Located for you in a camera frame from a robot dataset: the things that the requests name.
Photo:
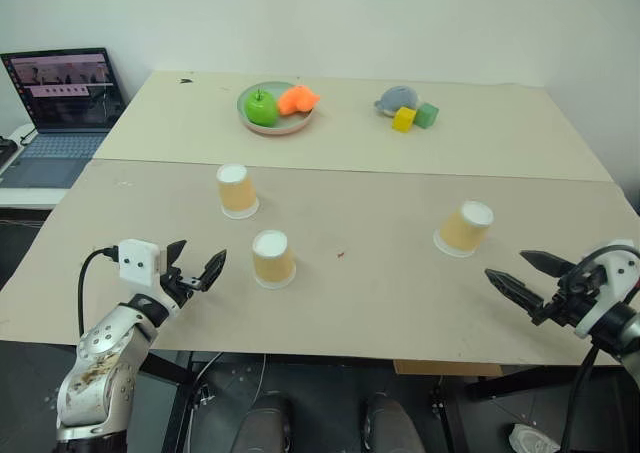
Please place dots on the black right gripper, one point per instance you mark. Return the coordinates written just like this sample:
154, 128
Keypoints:
570, 303

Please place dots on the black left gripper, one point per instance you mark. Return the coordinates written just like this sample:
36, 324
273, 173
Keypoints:
176, 287

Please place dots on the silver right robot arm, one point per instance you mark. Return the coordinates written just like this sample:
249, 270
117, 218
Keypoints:
620, 330

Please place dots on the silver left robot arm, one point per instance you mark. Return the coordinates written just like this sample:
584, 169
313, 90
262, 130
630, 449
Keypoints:
102, 353

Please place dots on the tan paper cup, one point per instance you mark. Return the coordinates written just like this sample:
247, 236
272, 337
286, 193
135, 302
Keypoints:
462, 230
272, 265
236, 193

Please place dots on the brown cardboard piece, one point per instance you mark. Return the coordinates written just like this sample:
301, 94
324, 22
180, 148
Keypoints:
445, 368

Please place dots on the white sneaker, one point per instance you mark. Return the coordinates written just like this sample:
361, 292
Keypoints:
532, 438

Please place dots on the pale green plate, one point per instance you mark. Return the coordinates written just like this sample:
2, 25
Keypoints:
280, 123

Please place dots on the green toy apple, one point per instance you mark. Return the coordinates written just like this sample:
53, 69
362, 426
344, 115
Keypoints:
261, 108

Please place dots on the dark rounded shape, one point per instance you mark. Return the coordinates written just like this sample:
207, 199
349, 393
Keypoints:
267, 423
392, 425

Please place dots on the green foam block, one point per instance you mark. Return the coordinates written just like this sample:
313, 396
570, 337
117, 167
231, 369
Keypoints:
426, 115

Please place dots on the orange plush toy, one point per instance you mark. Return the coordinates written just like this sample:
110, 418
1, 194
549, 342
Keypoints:
297, 99

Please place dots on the yellow foam block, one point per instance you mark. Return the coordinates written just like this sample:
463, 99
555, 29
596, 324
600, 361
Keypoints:
404, 119

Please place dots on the open grey laptop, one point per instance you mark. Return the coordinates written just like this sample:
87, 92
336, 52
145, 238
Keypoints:
65, 98

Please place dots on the black device on desk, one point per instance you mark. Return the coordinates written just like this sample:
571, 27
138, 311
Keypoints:
6, 153

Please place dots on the grey plush whale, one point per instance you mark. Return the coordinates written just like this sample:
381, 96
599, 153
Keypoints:
397, 98

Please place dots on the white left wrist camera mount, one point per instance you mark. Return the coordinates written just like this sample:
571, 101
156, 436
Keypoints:
140, 263

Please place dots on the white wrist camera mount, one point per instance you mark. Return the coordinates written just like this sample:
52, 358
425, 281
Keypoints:
622, 267
140, 263

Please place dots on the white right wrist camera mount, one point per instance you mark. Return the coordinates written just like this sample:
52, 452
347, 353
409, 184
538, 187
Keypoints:
622, 267

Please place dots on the black table frame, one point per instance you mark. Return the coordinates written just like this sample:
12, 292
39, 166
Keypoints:
182, 423

